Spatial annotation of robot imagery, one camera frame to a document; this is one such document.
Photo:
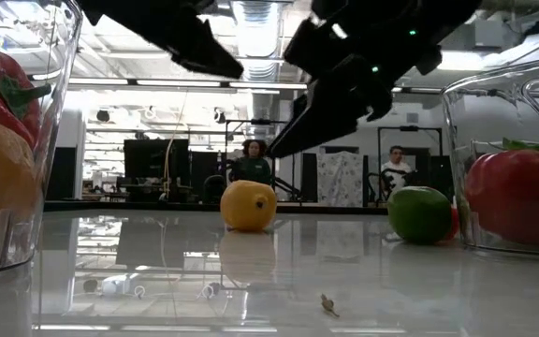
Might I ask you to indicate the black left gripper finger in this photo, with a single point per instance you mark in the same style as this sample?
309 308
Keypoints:
180 37

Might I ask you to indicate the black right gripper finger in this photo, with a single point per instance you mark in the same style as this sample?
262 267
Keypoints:
330 107

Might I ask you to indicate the red tomato with green calyx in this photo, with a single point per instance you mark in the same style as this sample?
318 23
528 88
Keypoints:
517 196

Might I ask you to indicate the patterned white cloth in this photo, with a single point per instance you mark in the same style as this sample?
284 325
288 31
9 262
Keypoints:
339 178

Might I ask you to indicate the person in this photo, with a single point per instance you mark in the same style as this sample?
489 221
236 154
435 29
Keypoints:
396 171
253 168

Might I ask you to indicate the black screen panel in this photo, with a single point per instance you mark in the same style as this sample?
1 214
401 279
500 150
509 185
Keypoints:
152 161

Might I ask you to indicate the yellow lemon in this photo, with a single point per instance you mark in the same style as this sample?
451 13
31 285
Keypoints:
248 206

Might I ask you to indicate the clear plastic fruit tray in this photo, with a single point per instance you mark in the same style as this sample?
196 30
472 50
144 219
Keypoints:
485 117

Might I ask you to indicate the clear plastic vegetable tray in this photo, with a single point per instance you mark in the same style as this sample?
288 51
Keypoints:
63 93

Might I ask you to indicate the green lime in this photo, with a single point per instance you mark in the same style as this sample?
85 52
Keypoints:
419 214

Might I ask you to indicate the small red cherry tomato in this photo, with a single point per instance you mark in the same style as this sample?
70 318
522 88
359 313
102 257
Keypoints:
455 224

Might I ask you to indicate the small brown scrap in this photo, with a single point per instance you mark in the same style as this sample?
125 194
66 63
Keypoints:
329 304

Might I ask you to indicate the black metal rig frame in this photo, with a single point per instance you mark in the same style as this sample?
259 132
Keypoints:
410 127

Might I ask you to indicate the black aluminium table frame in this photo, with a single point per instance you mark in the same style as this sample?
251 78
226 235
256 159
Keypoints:
110 206

